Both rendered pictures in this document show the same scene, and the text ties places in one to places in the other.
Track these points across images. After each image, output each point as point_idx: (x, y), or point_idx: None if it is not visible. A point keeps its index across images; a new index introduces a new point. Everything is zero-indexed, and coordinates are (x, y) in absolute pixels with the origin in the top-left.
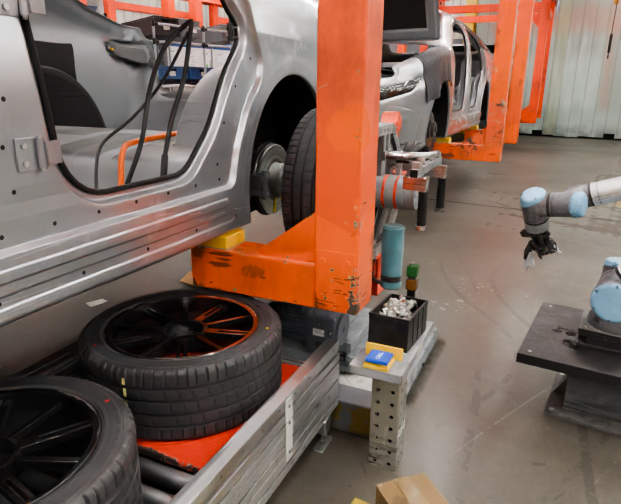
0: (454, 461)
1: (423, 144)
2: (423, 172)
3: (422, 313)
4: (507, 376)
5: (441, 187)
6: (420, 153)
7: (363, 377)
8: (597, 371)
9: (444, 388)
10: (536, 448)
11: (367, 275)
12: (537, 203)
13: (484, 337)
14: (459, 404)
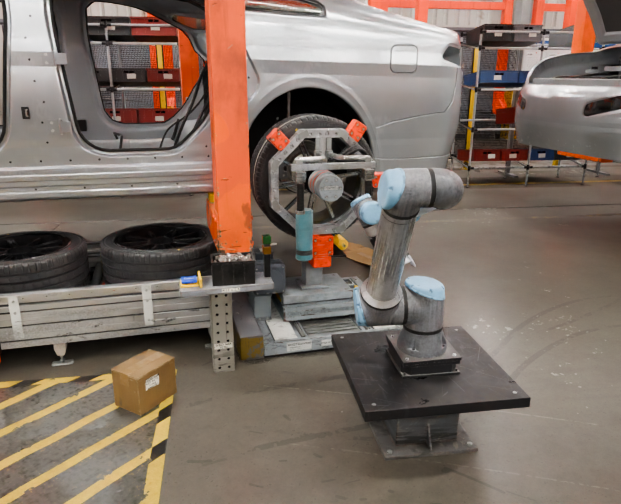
0: (249, 387)
1: (356, 149)
2: (309, 168)
3: (243, 267)
4: None
5: (365, 188)
6: (338, 155)
7: (287, 326)
8: (345, 365)
9: (338, 361)
10: (306, 412)
11: (239, 234)
12: (353, 206)
13: None
14: (324, 372)
